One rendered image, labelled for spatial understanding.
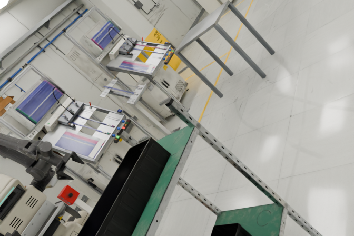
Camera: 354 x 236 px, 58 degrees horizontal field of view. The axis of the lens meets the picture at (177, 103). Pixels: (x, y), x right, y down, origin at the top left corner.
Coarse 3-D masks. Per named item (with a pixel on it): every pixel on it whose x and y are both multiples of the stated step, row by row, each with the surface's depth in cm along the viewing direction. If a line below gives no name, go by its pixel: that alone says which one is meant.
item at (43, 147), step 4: (40, 144) 153; (44, 144) 153; (48, 144) 154; (36, 148) 154; (40, 148) 151; (44, 148) 152; (48, 148) 152; (52, 148) 155; (28, 152) 157; (36, 152) 156; (40, 152) 156; (44, 152) 152; (48, 152) 153; (52, 152) 157; (32, 156) 158; (36, 156) 157; (44, 156) 155; (48, 156) 156; (36, 160) 159
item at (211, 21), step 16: (208, 16) 358; (240, 16) 342; (192, 32) 364; (224, 32) 316; (256, 32) 350; (176, 48) 368; (208, 48) 396; (240, 48) 324; (224, 64) 405; (256, 64) 331; (208, 80) 379
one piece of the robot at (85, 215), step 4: (80, 212) 215; (84, 212) 215; (68, 216) 228; (72, 216) 223; (84, 216) 214; (64, 220) 225; (68, 220) 222; (72, 220) 216; (76, 220) 211; (80, 220) 211; (84, 220) 213; (80, 224) 210
